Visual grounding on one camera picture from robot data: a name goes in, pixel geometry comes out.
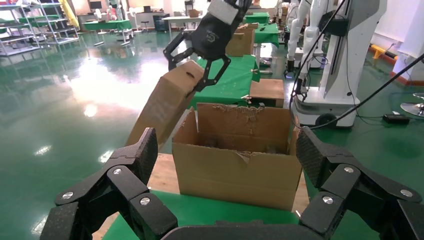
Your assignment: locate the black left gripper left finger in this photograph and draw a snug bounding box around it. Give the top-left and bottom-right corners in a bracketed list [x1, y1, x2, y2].
[39, 127, 178, 240]

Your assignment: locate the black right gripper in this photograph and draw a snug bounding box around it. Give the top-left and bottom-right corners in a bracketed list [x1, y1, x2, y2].
[162, 0, 253, 94]

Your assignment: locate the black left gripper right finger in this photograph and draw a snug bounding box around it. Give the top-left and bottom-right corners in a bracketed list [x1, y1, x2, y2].
[295, 125, 424, 240]

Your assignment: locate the taped cardboard box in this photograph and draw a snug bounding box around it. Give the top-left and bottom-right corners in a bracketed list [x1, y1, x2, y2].
[125, 59, 206, 150]

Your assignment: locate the open background cardboard carton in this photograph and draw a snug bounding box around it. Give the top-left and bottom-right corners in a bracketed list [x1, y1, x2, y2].
[225, 22, 260, 58]

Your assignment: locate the large open cardboard carton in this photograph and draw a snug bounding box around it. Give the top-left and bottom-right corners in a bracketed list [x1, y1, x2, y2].
[171, 101, 303, 213]

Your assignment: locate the light plywood board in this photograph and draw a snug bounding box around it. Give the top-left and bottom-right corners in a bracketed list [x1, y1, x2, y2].
[92, 152, 311, 240]

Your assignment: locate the green cloth side table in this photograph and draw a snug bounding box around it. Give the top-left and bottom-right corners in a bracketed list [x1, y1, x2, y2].
[188, 54, 262, 108]

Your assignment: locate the white background table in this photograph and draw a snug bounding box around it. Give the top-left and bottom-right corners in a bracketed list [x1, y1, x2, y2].
[161, 15, 208, 39]

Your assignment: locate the black bin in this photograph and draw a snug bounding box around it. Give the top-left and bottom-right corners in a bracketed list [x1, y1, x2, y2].
[153, 14, 170, 33]

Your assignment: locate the small brown wooden table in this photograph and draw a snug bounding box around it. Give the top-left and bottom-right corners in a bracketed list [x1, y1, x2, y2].
[249, 78, 286, 109]

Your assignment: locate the green covered background table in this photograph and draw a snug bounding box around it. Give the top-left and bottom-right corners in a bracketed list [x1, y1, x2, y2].
[253, 22, 281, 48]
[244, 12, 271, 25]
[82, 19, 133, 42]

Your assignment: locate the black power adapter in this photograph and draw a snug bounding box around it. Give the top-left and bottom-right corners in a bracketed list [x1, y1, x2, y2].
[382, 113, 412, 126]

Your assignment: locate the silver chair base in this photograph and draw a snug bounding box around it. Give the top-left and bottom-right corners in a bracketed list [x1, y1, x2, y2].
[400, 92, 424, 117]

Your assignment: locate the white robot column with base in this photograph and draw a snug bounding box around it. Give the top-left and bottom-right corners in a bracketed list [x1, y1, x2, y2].
[292, 0, 388, 129]

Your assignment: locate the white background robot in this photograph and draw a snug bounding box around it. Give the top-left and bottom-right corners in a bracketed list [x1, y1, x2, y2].
[285, 0, 329, 80]

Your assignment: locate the yellow black floor barrier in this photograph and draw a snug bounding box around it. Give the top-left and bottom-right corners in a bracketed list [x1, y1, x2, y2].
[369, 43, 398, 61]

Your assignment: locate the grey metal shelving rack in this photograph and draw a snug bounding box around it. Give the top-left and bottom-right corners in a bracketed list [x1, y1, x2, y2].
[31, 0, 80, 46]
[0, 2, 42, 57]

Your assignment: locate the yellow hanging cloth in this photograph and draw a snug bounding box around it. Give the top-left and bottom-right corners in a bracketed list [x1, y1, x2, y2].
[59, 0, 80, 29]

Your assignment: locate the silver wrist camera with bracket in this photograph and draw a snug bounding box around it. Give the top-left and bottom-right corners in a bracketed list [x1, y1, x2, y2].
[207, 0, 240, 26]

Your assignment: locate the long black cable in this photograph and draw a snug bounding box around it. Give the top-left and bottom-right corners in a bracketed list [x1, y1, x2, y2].
[309, 52, 424, 131]

